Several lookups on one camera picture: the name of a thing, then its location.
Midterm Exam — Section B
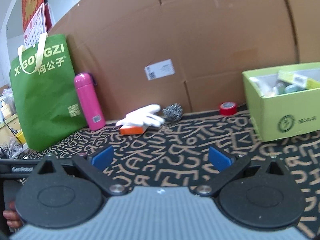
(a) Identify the yellow packaged box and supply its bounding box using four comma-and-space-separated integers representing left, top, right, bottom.
278, 70, 320, 90

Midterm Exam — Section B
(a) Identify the person's left hand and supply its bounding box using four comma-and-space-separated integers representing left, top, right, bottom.
3, 201, 23, 229

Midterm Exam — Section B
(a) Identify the orange white box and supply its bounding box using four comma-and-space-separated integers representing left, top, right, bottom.
119, 126, 147, 135

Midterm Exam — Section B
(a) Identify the black tan lettered mat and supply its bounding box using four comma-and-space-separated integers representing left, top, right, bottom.
24, 104, 320, 240

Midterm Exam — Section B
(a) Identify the red tape roll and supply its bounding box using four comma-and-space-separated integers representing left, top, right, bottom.
220, 101, 238, 116

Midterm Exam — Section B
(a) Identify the steel wool scrubber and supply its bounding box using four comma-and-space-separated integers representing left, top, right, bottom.
162, 103, 183, 122

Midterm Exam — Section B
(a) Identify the light green cardboard box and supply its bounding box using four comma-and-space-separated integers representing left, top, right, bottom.
242, 62, 319, 141

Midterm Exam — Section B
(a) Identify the pink thermos bottle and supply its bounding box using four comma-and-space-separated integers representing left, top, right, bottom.
74, 73, 106, 131

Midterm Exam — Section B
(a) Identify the green shopping bag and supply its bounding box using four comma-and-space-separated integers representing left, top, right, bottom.
10, 33, 87, 151

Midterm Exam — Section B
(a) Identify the white shipping label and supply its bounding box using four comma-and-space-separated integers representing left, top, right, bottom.
144, 59, 175, 81

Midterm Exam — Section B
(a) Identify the large brown cardboard box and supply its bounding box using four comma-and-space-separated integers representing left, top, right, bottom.
50, 0, 319, 120

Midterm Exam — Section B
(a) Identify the red wall calendar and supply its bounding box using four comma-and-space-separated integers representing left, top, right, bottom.
22, 0, 54, 48

